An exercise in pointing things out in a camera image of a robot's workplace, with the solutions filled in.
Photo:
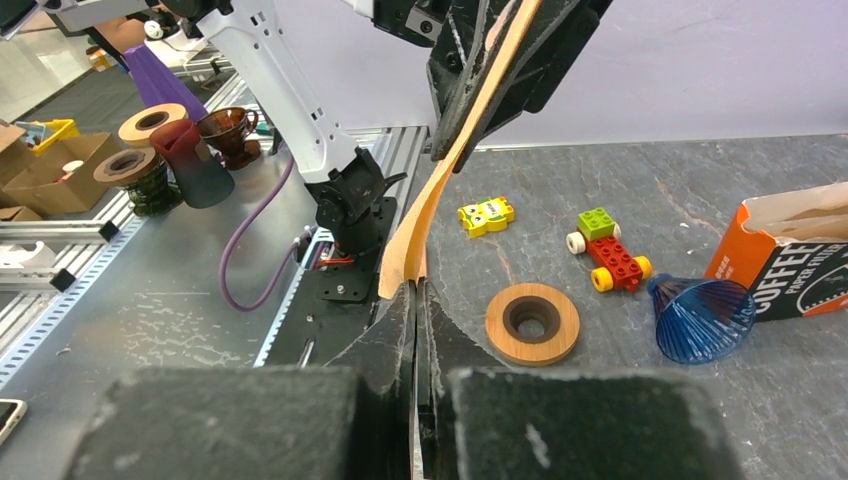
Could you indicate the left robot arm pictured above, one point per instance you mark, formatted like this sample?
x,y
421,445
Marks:
x,y
342,177

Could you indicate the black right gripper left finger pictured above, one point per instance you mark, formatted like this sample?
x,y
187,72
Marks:
x,y
350,418

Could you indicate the cardboard box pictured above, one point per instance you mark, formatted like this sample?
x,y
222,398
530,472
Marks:
x,y
58,181

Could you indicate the brown filters in box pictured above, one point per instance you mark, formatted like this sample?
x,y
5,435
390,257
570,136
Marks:
x,y
825,227

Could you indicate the dark green glass dripper stand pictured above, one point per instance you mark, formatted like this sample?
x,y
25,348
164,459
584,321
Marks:
x,y
142,174

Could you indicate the dark red tumbler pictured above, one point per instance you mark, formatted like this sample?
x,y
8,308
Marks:
x,y
200,175

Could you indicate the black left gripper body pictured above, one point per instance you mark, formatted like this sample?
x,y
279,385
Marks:
x,y
417,22

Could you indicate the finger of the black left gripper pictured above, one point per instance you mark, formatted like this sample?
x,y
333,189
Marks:
x,y
470,37
556,36

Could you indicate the red toy brick car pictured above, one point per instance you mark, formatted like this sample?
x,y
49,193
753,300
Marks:
x,y
599,236

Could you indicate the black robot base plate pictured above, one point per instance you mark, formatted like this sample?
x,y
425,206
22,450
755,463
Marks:
x,y
326,308

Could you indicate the brown glass dripper cup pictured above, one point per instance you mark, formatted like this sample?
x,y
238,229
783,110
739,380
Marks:
x,y
226,130

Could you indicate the orange coffee filter box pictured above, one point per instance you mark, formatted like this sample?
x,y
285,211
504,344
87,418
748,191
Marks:
x,y
787,279

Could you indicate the slotted aluminium rail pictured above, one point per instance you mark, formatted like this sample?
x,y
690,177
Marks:
x,y
49,313

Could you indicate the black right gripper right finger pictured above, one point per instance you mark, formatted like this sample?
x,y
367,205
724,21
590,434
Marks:
x,y
481,419

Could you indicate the wooden dripper ring holder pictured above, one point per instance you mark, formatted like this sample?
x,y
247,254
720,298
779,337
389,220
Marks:
x,y
532,324

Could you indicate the brown paper coffee filter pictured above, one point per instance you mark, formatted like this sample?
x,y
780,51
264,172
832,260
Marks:
x,y
403,254

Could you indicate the blue plastic dripper cone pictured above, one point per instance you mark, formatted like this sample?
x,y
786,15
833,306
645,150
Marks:
x,y
698,321

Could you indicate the yellow green toy block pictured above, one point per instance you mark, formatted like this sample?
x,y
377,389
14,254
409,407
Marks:
x,y
489,215

